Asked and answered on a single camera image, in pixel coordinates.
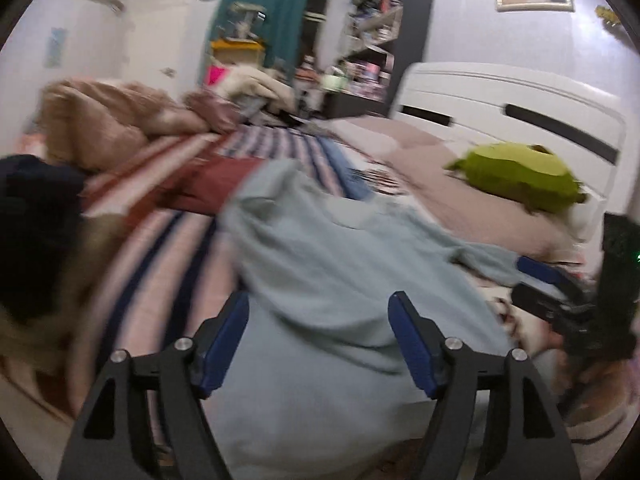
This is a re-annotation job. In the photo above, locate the tan ribbed duvet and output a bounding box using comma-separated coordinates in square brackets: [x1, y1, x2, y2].
[36, 78, 209, 172]

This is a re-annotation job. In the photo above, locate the dark red folded garment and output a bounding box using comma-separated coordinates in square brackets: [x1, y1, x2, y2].
[129, 155, 265, 220]

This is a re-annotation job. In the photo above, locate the blue wall poster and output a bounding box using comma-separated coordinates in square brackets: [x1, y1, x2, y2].
[43, 28, 68, 68]

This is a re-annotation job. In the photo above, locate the light blue long-sleeve shirt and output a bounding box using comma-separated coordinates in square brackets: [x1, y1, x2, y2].
[207, 158, 566, 480]

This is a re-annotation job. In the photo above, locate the pink ribbed pillow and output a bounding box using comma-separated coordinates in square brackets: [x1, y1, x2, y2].
[385, 143, 584, 263]

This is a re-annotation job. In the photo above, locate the olive green folded garment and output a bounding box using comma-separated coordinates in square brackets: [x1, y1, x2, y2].
[1, 214, 125, 375]

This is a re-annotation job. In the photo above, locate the mauve satin bag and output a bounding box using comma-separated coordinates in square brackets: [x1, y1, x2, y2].
[182, 88, 241, 134]

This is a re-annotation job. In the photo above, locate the striped fleece bed blanket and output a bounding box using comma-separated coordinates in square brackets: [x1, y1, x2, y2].
[0, 114, 622, 480]

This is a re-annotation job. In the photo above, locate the teal curtain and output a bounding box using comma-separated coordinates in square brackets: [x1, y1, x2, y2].
[196, 0, 307, 82]

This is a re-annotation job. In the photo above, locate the green avocado plush toy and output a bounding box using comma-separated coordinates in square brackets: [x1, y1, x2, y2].
[444, 142, 588, 214]

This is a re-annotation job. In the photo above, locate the white door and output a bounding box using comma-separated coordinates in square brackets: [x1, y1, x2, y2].
[122, 4, 188, 98]

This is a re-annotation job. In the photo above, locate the yellow shelf unit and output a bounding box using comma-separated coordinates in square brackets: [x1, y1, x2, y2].
[210, 39, 266, 67]

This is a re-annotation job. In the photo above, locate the cream blanket pile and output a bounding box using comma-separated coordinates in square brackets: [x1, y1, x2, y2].
[210, 64, 296, 113]

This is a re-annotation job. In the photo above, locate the white bed headboard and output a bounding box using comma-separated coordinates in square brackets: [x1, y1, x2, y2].
[390, 62, 638, 212]

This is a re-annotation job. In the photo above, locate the dark bookshelf with items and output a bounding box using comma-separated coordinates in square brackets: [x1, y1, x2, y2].
[322, 0, 434, 119]

